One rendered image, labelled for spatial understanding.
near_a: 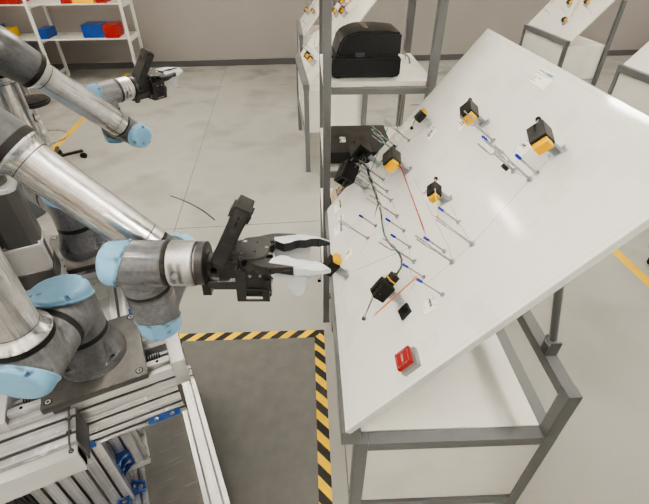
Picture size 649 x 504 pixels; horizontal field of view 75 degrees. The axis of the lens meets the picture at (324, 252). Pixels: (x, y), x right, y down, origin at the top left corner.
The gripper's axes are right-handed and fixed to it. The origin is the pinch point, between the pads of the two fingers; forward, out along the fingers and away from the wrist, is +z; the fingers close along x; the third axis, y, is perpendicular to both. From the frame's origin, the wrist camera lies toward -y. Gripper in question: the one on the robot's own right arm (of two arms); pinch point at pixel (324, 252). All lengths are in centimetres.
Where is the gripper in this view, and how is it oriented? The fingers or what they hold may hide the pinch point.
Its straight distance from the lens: 67.0
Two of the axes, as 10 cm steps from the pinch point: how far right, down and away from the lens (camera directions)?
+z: 10.0, 0.0, 0.0
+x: 0.0, 5.0, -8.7
